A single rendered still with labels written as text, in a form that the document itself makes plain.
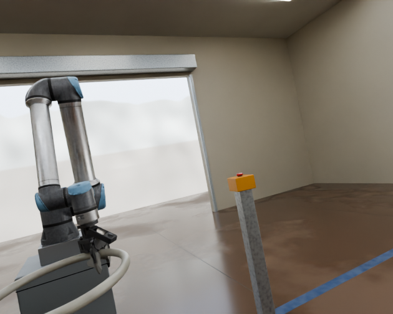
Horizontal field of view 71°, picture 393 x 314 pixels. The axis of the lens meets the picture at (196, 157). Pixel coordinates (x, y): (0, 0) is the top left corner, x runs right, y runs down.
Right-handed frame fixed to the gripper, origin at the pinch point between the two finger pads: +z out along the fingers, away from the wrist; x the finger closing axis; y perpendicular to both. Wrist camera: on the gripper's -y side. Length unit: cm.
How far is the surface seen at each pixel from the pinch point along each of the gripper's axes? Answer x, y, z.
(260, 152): -597, -13, 5
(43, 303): 0.3, 39.1, 13.1
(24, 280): 18.7, 21.5, -6.5
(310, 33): -658, -195, -245
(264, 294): -60, -49, 52
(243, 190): -63, -52, -8
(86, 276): -13.2, 24.6, 8.9
